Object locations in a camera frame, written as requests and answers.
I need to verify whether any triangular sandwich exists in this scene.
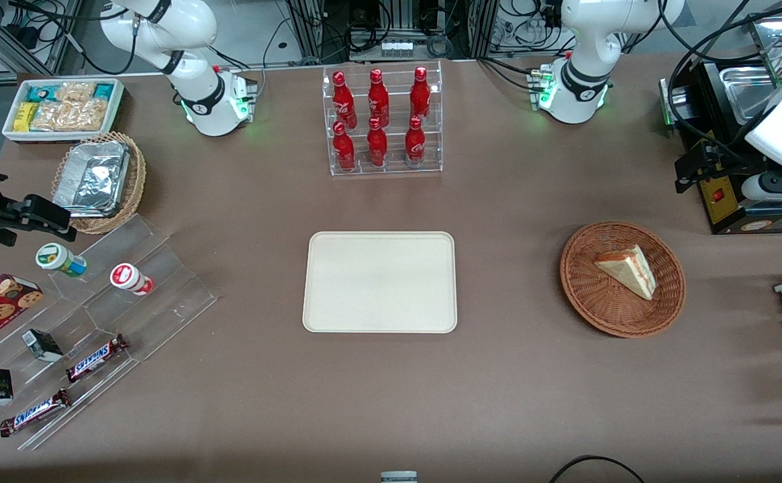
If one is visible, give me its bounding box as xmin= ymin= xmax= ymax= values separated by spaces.
xmin=594 ymin=244 xmax=658 ymax=301

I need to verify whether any light tan wicker basket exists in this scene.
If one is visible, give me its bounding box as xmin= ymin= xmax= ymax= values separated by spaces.
xmin=51 ymin=131 xmax=147 ymax=235

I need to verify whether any brown round wicker basket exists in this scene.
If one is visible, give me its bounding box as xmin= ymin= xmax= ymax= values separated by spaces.
xmin=560 ymin=221 xmax=687 ymax=338

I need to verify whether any beige rectangular tray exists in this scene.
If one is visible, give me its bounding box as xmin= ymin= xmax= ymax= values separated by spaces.
xmin=302 ymin=231 xmax=458 ymax=334

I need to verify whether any green label yogurt cup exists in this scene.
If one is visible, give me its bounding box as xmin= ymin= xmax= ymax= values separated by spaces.
xmin=36 ymin=243 xmax=88 ymax=278

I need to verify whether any black food warmer appliance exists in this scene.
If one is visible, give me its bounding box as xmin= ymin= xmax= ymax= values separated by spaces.
xmin=658 ymin=10 xmax=782 ymax=235

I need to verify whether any aluminium foil container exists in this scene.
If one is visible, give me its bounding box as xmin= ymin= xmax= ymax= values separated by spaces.
xmin=52 ymin=140 xmax=131 ymax=219

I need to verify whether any stainless steel pan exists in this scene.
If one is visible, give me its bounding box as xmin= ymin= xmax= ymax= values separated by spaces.
xmin=718 ymin=64 xmax=779 ymax=125

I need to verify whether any yellow snack packet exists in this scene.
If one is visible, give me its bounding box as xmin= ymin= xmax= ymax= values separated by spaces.
xmin=13 ymin=102 xmax=40 ymax=133

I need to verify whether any clear rice cracker packet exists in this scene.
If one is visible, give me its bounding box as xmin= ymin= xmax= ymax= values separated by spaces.
xmin=31 ymin=101 xmax=73 ymax=132
xmin=55 ymin=82 xmax=97 ymax=103
xmin=68 ymin=99 xmax=109 ymax=132

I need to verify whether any red label yogurt cup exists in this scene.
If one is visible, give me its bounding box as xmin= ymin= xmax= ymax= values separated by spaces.
xmin=109 ymin=263 xmax=155 ymax=297

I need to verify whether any white rectangular snack bin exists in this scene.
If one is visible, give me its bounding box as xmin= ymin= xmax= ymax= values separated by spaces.
xmin=1 ymin=78 xmax=126 ymax=144

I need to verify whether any clear acrylic stepped shelf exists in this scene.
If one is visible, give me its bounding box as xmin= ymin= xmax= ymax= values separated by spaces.
xmin=0 ymin=214 xmax=218 ymax=451

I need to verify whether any brown snickers bar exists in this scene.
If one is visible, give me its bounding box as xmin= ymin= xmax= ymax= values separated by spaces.
xmin=66 ymin=333 xmax=129 ymax=384
xmin=0 ymin=388 xmax=72 ymax=438

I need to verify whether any red cola bottle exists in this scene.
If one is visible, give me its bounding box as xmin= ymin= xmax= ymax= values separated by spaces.
xmin=332 ymin=121 xmax=356 ymax=172
xmin=409 ymin=66 xmax=432 ymax=123
xmin=405 ymin=116 xmax=426 ymax=167
xmin=366 ymin=117 xmax=389 ymax=168
xmin=368 ymin=68 xmax=390 ymax=128
xmin=332 ymin=71 xmax=358 ymax=129

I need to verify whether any clear acrylic bottle rack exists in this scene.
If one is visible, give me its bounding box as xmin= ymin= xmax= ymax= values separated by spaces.
xmin=322 ymin=60 xmax=444 ymax=177

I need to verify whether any black looped cable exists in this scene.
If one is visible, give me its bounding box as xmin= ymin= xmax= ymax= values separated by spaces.
xmin=549 ymin=454 xmax=646 ymax=483

